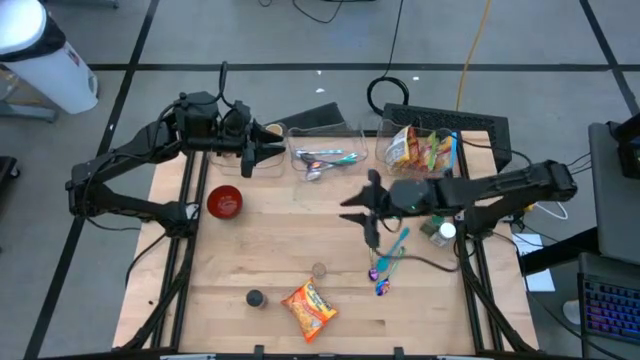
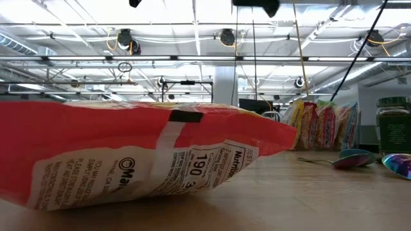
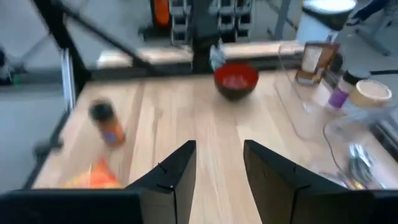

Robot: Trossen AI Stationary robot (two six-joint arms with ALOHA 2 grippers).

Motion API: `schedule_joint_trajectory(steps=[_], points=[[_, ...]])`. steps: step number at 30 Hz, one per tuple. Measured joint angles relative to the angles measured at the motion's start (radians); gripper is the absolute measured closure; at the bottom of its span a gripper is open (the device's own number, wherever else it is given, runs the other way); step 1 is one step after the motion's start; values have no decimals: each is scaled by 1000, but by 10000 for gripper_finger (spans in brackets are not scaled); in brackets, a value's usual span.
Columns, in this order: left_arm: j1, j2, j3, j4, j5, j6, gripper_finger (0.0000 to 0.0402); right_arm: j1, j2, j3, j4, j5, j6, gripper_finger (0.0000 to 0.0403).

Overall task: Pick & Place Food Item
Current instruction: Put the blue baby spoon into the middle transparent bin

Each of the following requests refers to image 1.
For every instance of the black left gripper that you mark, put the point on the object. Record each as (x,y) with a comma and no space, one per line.
(232,135)

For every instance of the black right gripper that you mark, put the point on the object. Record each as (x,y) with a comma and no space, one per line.
(410,197)

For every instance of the yellow ramen packet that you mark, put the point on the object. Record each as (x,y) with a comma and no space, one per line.
(397,150)

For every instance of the blue-edged beef ramen packet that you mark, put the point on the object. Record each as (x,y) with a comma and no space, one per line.
(447,155)

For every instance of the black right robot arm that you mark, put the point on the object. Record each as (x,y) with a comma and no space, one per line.
(525,182)

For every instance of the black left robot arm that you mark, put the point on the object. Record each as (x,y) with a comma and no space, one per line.
(125,150)

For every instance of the clear plastic bin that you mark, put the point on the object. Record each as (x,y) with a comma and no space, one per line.
(220,167)
(385,172)
(350,137)

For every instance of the black flat panel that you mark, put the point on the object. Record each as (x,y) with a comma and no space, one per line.
(315,117)

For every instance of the red bowl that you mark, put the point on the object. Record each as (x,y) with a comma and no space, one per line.
(225,201)

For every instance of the small clear glass jar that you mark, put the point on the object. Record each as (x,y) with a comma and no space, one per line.
(319,270)

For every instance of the white lid glass jar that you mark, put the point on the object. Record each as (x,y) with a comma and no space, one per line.
(446,231)

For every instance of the orange Maruchan ramen packet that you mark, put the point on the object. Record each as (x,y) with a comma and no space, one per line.
(310,310)

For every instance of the black lid jar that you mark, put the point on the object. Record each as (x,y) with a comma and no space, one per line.
(256,298)

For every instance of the black perforated case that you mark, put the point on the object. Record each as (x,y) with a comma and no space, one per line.
(475,125)

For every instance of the white paper sheet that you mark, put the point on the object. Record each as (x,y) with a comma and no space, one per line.
(540,282)

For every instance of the black side table bar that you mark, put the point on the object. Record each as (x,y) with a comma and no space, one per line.
(560,250)

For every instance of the white trash can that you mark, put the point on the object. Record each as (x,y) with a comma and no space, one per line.
(50,75)

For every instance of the white computer mouse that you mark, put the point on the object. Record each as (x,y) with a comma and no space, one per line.
(572,312)

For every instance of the grey laptop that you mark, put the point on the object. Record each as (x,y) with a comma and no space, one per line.
(615,200)

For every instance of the black chair base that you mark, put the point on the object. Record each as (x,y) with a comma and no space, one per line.
(7,167)

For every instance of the blue backlit keyboard laptop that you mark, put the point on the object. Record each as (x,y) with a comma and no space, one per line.
(610,305)

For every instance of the black electronic device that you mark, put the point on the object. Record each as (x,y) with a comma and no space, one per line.
(631,155)

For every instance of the black aluminium table frame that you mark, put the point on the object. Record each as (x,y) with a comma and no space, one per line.
(197,165)

